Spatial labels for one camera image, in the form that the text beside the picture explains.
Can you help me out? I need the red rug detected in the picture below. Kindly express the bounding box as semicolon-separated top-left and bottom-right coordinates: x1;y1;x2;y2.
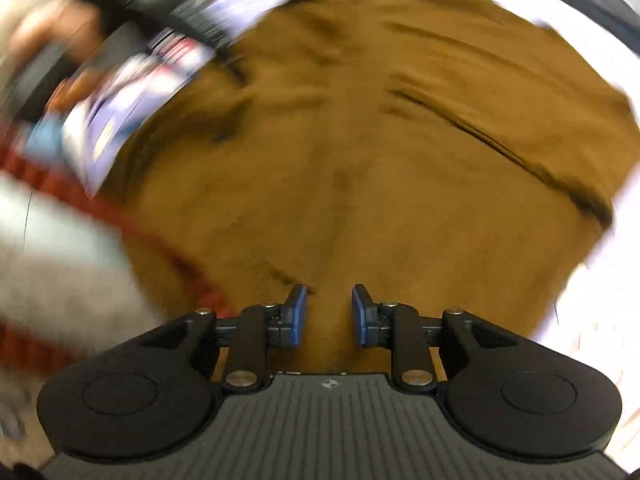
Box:
0;150;236;376

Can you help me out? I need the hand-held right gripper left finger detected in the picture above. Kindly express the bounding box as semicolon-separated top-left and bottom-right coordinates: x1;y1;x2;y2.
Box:
135;284;308;393

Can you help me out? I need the brown knit sweater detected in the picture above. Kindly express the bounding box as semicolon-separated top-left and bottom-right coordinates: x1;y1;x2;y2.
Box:
102;0;640;376

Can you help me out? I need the purple floral bedsheet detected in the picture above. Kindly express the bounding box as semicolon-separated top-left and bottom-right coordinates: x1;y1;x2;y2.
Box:
190;0;640;461

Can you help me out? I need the person's left forearm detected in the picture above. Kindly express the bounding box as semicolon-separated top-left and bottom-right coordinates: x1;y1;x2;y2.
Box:
10;0;111;66

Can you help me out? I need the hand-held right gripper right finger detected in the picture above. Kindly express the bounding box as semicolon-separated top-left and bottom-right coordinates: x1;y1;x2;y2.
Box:
351;284;521;393

